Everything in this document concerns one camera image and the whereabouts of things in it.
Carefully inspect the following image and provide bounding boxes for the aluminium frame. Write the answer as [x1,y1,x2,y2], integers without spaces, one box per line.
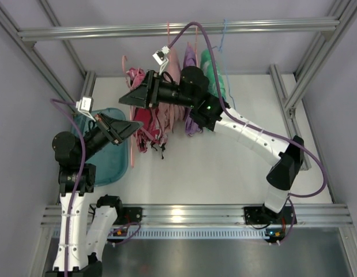
[0,0,357,277]

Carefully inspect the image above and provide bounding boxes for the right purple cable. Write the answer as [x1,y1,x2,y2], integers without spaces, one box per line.
[166,22,329,246]

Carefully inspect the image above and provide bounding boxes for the teal plastic bin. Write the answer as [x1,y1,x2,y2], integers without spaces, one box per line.
[73,108,129,187]

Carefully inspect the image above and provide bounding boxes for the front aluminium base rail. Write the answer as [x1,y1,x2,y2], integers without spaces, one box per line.
[41,203,354,229]

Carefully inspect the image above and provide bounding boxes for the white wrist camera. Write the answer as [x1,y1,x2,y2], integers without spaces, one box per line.
[152,46,170,75]
[75,96,96,121]

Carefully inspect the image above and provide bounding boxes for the slotted grey cable duct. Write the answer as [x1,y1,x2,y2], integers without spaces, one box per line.
[51,227,285,240]

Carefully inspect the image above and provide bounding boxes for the purple trousers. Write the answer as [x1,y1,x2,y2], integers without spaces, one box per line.
[183,43,202,136]

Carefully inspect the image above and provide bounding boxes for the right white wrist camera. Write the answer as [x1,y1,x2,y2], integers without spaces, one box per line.
[152,46,170,75]

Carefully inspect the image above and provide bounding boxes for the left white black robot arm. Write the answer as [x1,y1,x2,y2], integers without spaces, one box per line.
[46,113,143,276]

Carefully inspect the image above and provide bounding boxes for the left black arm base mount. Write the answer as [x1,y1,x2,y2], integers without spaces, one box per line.
[114,206,143,225]

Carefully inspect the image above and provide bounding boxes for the light pink trousers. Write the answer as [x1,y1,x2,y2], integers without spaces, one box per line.
[157,48,185,134]

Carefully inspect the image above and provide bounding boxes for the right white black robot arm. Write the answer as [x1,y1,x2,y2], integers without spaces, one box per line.
[119,66,304,214]

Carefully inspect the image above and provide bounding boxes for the pink patterned trousers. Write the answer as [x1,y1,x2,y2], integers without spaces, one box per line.
[125,66,170,159]

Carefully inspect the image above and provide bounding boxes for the purple cable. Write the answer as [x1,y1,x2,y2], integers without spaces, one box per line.
[166,22,329,246]
[50,98,143,277]

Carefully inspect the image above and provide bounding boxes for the aluminium hanging rail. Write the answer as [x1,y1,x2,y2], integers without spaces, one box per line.
[17,17,340,42]

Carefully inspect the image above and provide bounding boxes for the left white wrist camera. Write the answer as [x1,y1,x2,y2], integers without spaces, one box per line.
[75,96,96,121]

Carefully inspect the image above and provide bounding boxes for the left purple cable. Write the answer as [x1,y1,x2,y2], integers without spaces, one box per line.
[50,98,143,277]

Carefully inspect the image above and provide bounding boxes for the green patterned trousers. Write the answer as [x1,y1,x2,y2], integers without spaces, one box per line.
[200,48,228,132]

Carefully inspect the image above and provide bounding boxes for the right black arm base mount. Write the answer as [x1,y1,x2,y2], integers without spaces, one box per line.
[243,205,295,226]

